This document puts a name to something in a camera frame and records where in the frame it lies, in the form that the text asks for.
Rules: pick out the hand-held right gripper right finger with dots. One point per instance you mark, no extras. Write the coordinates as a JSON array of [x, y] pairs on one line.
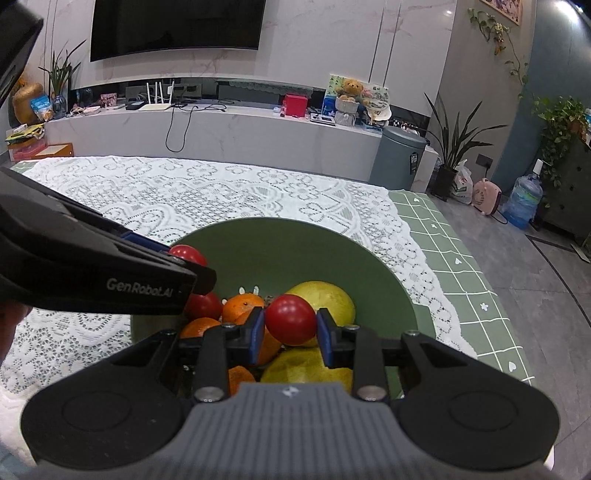
[[324, 340]]

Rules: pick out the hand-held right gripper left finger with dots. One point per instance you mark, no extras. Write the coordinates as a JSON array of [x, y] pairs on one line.
[[257, 336]]

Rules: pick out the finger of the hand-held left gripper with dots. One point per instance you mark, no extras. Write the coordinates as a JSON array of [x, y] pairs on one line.
[[92, 249], [69, 207]]

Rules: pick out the red tomato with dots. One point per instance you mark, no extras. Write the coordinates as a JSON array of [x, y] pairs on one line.
[[291, 319], [187, 254], [203, 305]]

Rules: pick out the green bowl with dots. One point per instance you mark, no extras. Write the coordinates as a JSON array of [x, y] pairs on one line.
[[286, 254]]

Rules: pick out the yellow pomelo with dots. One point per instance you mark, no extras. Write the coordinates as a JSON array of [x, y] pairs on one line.
[[330, 300], [304, 369]]

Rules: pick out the pink storage box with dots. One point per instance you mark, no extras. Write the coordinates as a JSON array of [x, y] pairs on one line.
[[25, 148]]

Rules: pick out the blue snack bag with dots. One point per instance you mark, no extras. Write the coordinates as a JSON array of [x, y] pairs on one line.
[[41, 108]]

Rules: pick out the golden vase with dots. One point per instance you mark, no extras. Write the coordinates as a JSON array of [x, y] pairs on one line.
[[25, 104]]

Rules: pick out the green leafy plant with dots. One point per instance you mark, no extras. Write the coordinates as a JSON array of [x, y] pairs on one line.
[[60, 78]]

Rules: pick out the white router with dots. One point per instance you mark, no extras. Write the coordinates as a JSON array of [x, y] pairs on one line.
[[157, 106]]

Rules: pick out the white lace tablecloth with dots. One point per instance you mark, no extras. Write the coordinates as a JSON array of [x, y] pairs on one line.
[[231, 189]]

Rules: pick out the white marble television cabinet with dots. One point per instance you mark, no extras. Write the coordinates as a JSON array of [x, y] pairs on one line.
[[277, 143]]

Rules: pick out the grey trash bin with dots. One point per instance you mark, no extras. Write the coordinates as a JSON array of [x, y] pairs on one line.
[[397, 159]]

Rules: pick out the white plastic bag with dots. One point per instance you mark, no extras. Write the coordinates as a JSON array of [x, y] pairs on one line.
[[462, 184]]

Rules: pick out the black television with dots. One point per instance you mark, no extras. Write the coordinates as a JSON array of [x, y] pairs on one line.
[[175, 27]]

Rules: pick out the pink heater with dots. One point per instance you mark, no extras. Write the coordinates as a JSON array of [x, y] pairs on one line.
[[488, 196]]

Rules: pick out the red box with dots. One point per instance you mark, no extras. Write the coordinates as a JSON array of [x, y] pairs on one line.
[[295, 106]]

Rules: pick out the potted long-leaf plant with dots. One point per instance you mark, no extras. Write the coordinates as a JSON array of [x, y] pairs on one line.
[[450, 138]]

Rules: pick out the blue water bottle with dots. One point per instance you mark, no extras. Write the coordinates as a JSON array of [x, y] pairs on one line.
[[524, 198]]

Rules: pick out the green printed card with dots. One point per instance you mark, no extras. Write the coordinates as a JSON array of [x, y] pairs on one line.
[[376, 99]]

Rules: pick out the brown teddy bear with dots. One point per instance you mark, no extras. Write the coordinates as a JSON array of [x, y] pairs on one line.
[[348, 90]]

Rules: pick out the dark green cabinet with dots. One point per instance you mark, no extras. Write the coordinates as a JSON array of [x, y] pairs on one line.
[[572, 194]]

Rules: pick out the bushy green potted plant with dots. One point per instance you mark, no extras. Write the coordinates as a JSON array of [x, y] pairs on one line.
[[558, 124]]

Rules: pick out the hanging ivy plant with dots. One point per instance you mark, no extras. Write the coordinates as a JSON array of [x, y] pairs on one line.
[[496, 27]]

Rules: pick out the wall socket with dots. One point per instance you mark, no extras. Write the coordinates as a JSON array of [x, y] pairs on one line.
[[485, 161]]

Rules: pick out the framed wall picture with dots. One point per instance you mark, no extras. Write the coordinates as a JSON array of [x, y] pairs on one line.
[[503, 9]]

